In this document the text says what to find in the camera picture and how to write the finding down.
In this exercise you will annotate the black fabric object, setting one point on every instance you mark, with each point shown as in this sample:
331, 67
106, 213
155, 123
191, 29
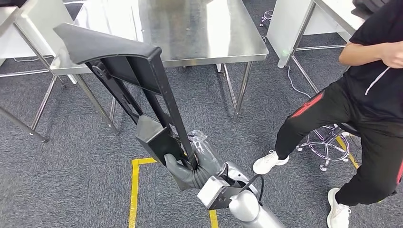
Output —
368, 8

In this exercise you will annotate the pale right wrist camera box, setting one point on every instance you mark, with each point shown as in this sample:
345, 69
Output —
211, 190

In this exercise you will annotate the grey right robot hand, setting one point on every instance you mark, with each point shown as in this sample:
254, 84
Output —
209, 157

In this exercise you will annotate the chrome swivel stool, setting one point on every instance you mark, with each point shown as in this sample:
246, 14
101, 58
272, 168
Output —
346, 128

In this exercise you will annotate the person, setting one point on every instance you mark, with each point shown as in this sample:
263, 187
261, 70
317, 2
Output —
371, 94

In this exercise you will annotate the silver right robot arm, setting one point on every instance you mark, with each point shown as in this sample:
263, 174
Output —
247, 209

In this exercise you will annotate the person's right forearm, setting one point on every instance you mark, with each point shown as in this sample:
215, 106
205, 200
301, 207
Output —
359, 53

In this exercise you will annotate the white panelled steel table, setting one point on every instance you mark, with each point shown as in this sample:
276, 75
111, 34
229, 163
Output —
41, 34
283, 28

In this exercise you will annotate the black plastic plate frame part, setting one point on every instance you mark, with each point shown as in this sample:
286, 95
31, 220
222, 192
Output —
100, 44

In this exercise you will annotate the stainless steel workbench table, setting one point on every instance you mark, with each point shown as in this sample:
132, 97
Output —
189, 28

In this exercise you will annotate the person's right hand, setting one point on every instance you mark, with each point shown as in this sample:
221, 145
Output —
393, 53

